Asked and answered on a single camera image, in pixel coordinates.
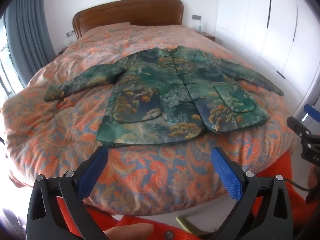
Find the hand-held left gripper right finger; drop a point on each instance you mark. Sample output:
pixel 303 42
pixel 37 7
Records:
pixel 226 175

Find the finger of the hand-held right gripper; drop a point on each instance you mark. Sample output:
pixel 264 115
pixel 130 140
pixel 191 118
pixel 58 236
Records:
pixel 310 112
pixel 298 128

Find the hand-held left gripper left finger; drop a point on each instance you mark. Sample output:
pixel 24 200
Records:
pixel 93 175

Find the green patterned padded jacket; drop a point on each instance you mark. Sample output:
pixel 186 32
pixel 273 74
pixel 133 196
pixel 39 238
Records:
pixel 162 92

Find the person's left hand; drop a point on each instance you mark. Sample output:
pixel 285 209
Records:
pixel 130 231

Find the white mattress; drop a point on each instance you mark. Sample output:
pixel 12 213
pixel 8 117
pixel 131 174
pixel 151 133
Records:
pixel 200 210

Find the orange paisley bedspread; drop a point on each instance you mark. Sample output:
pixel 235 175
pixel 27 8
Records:
pixel 62 120

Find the yellow-green slipper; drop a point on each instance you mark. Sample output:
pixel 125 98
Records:
pixel 186 226

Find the orange knitted sweater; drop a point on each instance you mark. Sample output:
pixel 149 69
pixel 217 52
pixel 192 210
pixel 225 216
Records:
pixel 140 226

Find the white wardrobe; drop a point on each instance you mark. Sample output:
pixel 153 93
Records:
pixel 250 30

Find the wooden nightstand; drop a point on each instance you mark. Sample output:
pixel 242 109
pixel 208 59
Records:
pixel 208 35

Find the clear plastic bottle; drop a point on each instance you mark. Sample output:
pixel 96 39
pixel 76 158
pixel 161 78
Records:
pixel 199 25

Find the window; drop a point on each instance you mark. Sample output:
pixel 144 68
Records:
pixel 5 60

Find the grey-blue curtain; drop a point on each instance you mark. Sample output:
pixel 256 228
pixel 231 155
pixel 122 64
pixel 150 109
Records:
pixel 27 35

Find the wooden headboard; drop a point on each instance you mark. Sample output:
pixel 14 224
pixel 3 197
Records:
pixel 125 12

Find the grey wall switch panel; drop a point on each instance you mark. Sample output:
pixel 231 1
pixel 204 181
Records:
pixel 196 17
pixel 70 33

